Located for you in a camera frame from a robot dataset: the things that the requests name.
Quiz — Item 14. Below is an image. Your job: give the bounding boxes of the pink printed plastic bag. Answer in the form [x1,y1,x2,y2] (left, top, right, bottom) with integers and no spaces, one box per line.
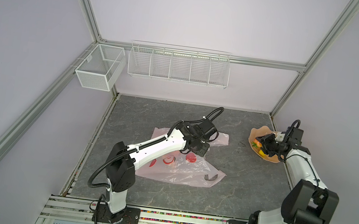
[134,121,233,192]

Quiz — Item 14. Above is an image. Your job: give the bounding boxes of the yellow toy banana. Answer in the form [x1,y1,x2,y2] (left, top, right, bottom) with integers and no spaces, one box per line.
[259,150,267,157]

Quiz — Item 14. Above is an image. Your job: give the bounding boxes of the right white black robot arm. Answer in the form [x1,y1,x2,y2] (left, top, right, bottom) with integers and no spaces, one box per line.
[247,120,339,224]

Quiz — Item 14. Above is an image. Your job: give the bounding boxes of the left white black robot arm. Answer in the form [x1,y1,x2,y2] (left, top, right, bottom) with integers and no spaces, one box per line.
[87,118,219,224]

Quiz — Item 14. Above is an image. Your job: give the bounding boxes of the peach plastic fruit bowl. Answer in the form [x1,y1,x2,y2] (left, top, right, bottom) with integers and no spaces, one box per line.
[248,126,280,163]

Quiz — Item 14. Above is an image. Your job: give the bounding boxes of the small white mesh basket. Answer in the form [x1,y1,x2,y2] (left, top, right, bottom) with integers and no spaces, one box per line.
[75,44,126,92]

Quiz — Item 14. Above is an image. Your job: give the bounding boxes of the long white wire basket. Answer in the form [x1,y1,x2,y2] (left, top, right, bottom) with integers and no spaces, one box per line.
[127,40,231,88]

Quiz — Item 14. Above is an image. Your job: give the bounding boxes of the aluminium frame profiles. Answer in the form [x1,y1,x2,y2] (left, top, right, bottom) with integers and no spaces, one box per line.
[0,0,359,224]

